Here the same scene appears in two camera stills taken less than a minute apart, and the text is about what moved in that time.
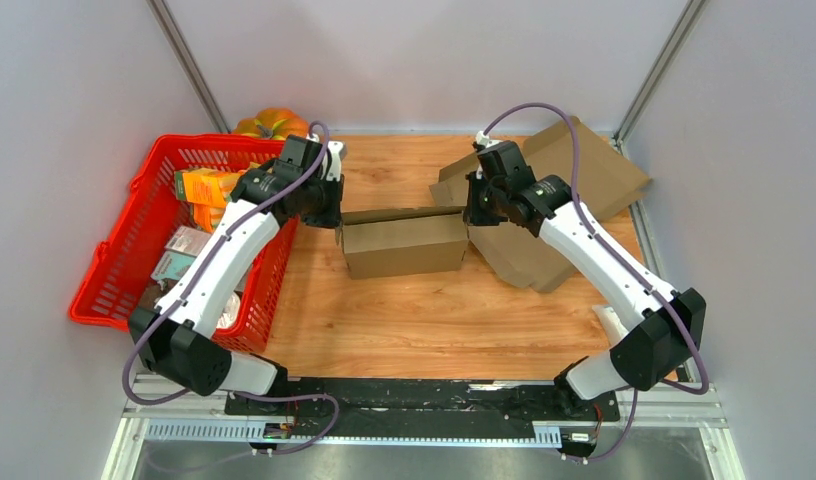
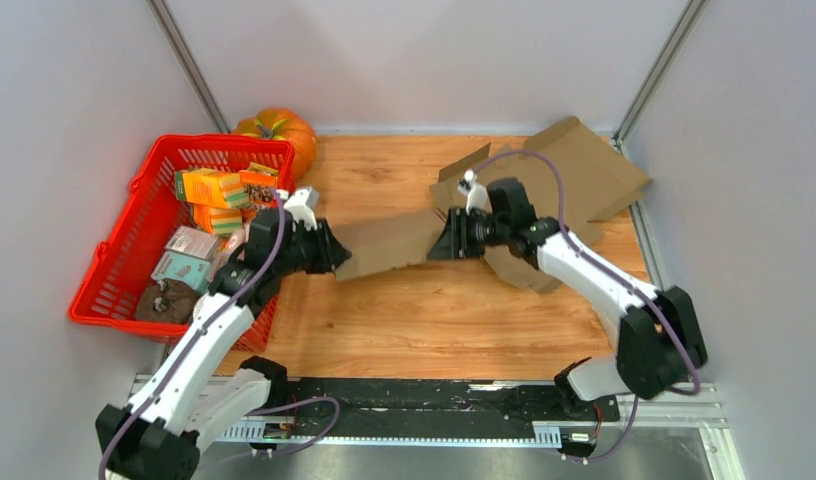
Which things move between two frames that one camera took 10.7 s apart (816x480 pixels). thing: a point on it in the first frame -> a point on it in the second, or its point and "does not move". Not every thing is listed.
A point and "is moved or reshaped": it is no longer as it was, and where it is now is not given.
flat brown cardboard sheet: x=599 y=175 does not move
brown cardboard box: x=391 y=242 is moved or reshaped
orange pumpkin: x=272 y=123 does not move
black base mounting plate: x=421 y=408 does not move
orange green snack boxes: x=205 y=185 does not move
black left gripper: x=332 y=219 -> x=331 y=253
